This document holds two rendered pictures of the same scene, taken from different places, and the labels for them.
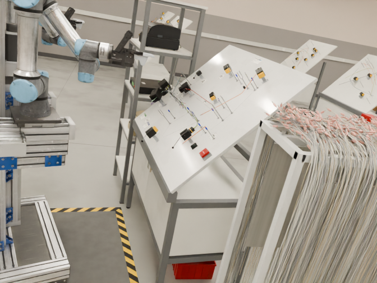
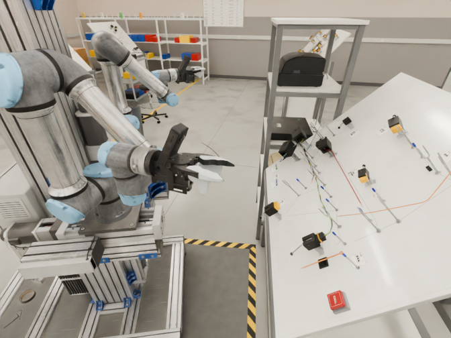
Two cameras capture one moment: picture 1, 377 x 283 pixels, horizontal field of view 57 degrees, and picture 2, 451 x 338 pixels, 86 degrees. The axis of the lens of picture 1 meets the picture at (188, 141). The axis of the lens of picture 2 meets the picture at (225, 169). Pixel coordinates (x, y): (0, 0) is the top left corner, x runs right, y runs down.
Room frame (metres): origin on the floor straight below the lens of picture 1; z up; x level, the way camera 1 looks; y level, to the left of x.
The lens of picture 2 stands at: (1.24, 0.02, 1.89)
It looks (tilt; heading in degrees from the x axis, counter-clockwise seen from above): 33 degrees down; 28
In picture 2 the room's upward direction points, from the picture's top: straight up
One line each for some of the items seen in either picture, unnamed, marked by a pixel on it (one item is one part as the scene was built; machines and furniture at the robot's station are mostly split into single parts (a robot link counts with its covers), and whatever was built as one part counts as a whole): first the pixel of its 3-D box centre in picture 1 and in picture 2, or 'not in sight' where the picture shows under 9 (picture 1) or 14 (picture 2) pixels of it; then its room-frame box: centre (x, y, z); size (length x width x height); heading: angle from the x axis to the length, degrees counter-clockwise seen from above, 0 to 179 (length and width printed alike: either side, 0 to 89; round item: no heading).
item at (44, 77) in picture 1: (35, 82); (102, 180); (1.69, 0.82, 1.33); 0.13 x 0.12 x 0.14; 9
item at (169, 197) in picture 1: (150, 153); (271, 229); (2.22, 0.25, 0.83); 1.18 x 0.05 x 0.06; 22
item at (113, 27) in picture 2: not in sight; (122, 58); (6.15, 5.80, 0.83); 1.18 x 0.72 x 1.65; 17
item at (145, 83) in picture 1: (150, 86); (287, 128); (3.09, 0.44, 1.09); 0.35 x 0.33 x 0.07; 22
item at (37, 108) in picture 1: (35, 103); (111, 202); (1.70, 0.82, 1.21); 0.15 x 0.15 x 0.10
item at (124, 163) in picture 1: (152, 103); (290, 143); (3.16, 0.41, 0.92); 0.61 x 0.50 x 1.85; 22
